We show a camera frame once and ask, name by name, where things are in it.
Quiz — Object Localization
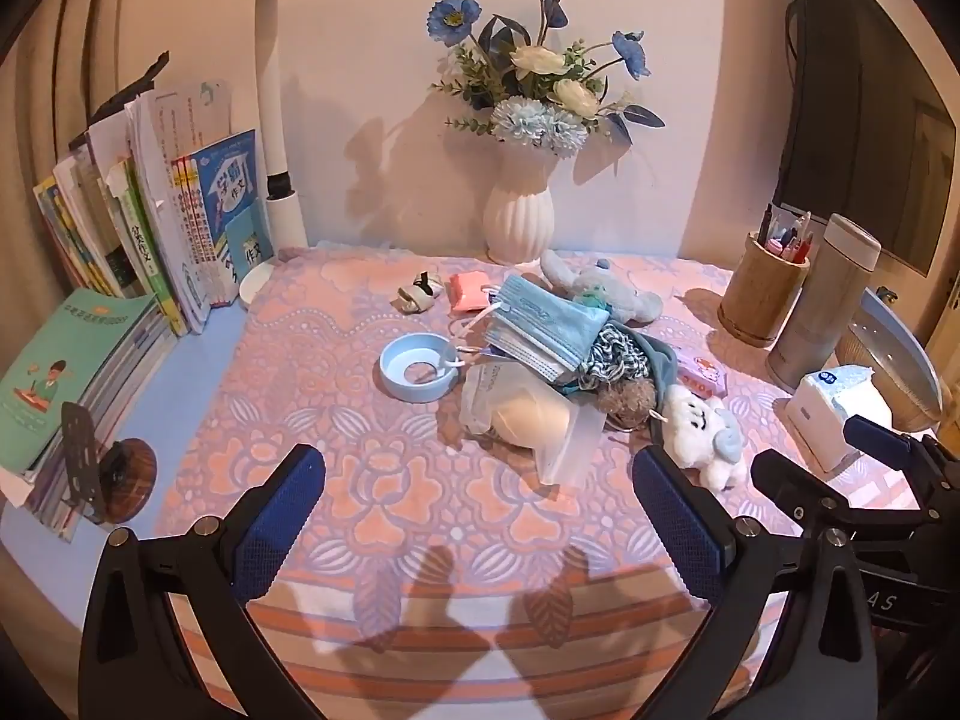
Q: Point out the woven basket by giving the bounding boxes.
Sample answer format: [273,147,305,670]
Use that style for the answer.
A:
[836,286,944,432]

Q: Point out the bunch of pens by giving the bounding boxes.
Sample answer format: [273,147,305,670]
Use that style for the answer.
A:
[757,204,815,265]

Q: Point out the white long-eared plush dog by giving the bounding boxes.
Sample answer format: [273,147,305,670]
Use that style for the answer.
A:
[540,249,665,325]

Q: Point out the white plush toy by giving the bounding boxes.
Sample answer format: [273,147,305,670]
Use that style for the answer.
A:
[660,384,749,492]

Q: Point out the round wooden holder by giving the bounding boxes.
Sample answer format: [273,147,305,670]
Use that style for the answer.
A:
[94,437,158,524]

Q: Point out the clear plastic bag cream item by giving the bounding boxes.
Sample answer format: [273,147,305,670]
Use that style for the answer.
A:
[459,360,607,485]

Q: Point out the black wall television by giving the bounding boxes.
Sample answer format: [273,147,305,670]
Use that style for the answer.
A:
[776,0,960,278]

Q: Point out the pink tissue packet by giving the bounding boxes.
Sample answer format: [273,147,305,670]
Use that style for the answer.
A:
[667,345,730,397]

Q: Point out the white tissue box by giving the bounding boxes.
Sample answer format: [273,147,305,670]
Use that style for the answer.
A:
[784,364,893,473]

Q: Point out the brown pompom plush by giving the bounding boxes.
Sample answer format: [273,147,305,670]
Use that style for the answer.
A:
[596,375,659,428]

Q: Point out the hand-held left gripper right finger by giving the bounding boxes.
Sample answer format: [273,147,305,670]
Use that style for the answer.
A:
[622,446,878,720]

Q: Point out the light blue plastic ring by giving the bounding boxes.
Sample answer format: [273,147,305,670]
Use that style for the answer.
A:
[379,334,460,402]

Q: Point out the beige and black hair clip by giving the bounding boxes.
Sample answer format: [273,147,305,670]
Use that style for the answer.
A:
[396,270,443,314]

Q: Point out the grey teal cloth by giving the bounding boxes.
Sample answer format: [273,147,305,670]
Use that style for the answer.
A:
[562,321,680,406]

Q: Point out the black metal bookend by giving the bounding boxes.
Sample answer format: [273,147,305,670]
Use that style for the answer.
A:
[60,401,106,522]

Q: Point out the pink eraser block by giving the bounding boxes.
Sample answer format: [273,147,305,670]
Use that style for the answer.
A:
[448,271,490,312]

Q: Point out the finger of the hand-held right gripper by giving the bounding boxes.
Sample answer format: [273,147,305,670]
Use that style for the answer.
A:
[750,448,850,537]
[842,414,960,512]

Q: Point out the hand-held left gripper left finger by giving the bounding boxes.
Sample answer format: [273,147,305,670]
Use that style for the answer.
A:
[79,444,338,720]

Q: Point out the stack of flat books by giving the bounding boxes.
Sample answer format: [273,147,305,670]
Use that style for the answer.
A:
[0,286,181,541]

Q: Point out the pink floral blanket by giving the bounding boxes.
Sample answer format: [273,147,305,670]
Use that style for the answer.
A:
[150,241,931,720]

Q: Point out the white ribbed vase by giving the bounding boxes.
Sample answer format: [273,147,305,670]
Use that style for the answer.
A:
[482,142,556,265]

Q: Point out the blue face mask bundle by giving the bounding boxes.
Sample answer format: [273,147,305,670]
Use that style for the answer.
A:
[450,275,607,383]

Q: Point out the row of upright books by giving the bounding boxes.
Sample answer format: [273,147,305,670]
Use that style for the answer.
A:
[31,52,275,335]

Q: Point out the bamboo pen holder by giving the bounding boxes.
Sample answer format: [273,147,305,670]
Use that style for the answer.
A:
[718,231,812,348]

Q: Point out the white desk lamp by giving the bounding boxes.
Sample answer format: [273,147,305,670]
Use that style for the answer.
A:
[182,0,308,310]

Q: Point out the striped fabric scrunchie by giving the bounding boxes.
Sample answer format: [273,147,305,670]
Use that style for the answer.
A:
[577,326,650,391]

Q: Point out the blue and white artificial flowers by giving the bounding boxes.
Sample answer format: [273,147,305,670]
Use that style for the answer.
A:
[427,0,667,160]

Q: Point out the grey thermos bottle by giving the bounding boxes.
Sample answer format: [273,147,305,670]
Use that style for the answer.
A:
[766,214,882,393]

